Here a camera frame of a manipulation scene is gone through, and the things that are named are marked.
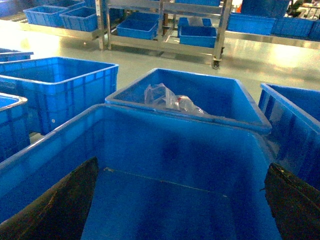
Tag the blue target bin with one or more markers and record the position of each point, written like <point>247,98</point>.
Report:
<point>160,177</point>

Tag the wheeled steel cart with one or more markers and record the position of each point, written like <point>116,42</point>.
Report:
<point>167,10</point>

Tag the blue bin with plastic bag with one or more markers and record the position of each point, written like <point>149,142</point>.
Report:
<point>226,100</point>

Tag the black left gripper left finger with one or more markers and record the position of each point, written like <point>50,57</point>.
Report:
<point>61,212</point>

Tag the blue bin right edge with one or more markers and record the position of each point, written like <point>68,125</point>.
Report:
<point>294,114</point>

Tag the clear plastic bag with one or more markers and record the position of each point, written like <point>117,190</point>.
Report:
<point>158,95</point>

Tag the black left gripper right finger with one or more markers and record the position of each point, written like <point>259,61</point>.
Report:
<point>294,204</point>

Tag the large blue crate left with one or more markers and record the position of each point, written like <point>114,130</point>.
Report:
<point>57,88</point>

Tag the blue bin far left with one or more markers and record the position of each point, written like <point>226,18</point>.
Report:
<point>14,130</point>

